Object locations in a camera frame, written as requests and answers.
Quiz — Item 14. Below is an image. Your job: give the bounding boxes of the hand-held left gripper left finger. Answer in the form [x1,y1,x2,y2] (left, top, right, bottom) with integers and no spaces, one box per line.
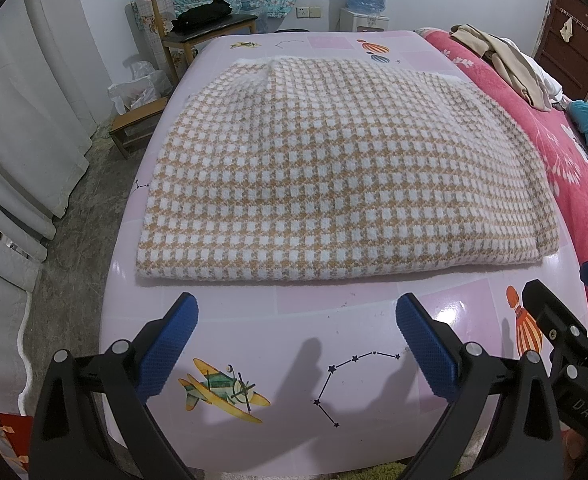
[28,292,199,480]

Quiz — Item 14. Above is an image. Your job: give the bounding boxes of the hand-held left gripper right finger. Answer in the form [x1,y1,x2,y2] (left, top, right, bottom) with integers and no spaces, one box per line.
[395,292,567,480]

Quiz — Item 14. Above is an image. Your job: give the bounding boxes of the beige white checkered coat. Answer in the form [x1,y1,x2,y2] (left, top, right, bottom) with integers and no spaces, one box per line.
[134,56,561,286]

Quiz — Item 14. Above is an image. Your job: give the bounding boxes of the pile of beige clothes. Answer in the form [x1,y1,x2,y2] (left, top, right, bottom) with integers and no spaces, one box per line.
[449,24,565,111]

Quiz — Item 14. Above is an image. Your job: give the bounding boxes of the pink floral blanket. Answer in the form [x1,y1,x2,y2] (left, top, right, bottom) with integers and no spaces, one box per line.
[414,28,588,341]

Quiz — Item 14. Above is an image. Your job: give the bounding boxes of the green fluffy rug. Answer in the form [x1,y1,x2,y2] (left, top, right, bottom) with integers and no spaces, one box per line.
[369,462,470,480]

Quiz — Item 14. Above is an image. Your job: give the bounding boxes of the red paper bag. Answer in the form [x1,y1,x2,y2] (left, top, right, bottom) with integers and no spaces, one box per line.
[0,410,34,472]

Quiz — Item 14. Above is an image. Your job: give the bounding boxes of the brown door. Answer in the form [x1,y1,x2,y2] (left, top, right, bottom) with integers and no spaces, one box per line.
[534,0,588,101]

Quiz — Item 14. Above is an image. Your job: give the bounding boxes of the small wooden stool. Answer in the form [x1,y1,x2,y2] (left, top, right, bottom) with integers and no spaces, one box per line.
[108,97,169,160]

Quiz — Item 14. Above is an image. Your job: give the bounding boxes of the white plastic bag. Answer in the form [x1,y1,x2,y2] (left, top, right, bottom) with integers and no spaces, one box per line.
[108,60,172,116]

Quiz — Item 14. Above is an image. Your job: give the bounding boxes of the white curtain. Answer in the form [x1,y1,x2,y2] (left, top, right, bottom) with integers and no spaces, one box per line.
[0,0,97,411]

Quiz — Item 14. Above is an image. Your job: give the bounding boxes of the wooden chair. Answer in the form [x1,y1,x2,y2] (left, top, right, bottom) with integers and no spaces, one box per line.
[144,0,259,83]

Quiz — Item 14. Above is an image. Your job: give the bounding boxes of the white water dispenser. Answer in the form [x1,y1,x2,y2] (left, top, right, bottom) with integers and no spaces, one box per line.
[338,7,391,33]

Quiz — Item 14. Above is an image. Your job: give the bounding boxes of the black bag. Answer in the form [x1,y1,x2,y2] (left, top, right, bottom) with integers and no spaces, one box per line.
[171,0,233,33]

